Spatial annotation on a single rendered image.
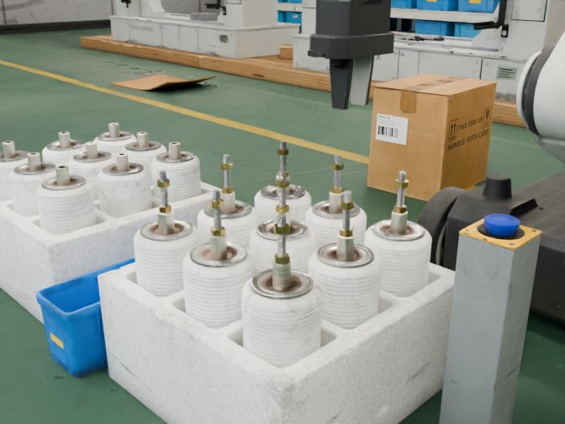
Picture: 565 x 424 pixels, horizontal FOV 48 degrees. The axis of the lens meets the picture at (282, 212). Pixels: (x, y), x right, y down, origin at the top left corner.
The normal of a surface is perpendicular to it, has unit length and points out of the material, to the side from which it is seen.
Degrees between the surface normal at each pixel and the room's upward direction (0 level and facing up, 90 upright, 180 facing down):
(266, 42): 90
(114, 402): 0
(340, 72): 89
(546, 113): 108
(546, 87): 79
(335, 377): 90
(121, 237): 90
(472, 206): 46
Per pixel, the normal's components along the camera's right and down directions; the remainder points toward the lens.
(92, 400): 0.00, -0.93
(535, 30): -0.74, 0.24
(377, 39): 0.73, 0.24
